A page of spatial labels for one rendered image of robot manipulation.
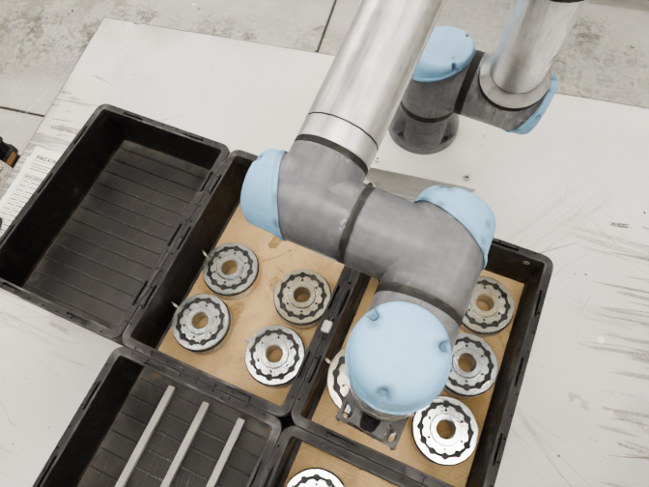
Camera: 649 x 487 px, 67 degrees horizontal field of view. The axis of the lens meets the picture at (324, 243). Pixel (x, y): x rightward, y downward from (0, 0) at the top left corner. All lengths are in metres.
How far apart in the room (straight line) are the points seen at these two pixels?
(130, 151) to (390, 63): 0.78
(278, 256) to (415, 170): 0.34
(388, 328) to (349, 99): 0.21
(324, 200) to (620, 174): 0.98
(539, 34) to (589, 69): 1.77
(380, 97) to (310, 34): 2.03
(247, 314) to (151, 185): 0.36
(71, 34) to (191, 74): 1.47
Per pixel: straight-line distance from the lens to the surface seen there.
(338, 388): 0.71
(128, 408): 0.95
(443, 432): 0.88
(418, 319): 0.36
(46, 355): 1.19
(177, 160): 1.10
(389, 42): 0.48
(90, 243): 1.08
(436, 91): 0.95
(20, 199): 1.38
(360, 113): 0.45
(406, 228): 0.41
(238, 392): 0.80
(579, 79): 2.46
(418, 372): 0.35
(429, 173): 1.06
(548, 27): 0.74
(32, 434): 1.17
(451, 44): 0.96
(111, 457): 0.95
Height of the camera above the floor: 1.69
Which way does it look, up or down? 66 degrees down
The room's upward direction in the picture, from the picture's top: 8 degrees counter-clockwise
